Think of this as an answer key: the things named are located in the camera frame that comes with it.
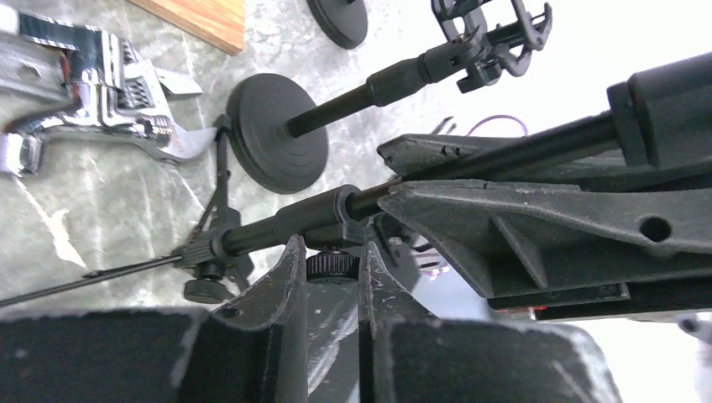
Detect wooden board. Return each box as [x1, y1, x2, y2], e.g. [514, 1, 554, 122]
[130, 0, 245, 55]

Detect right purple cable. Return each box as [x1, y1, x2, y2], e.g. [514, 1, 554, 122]
[466, 113, 530, 138]

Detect black round-base mic stand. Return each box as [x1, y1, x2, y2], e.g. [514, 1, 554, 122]
[226, 0, 552, 194]

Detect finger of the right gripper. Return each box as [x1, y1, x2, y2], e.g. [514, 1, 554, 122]
[377, 134, 711, 192]
[378, 181, 711, 320]

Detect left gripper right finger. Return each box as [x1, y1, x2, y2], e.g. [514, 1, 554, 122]
[358, 243, 621, 402]

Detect black tripod mic stand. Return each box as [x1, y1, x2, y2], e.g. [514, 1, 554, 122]
[2, 54, 711, 306]

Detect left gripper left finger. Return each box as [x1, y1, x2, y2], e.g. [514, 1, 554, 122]
[1, 236, 308, 402]

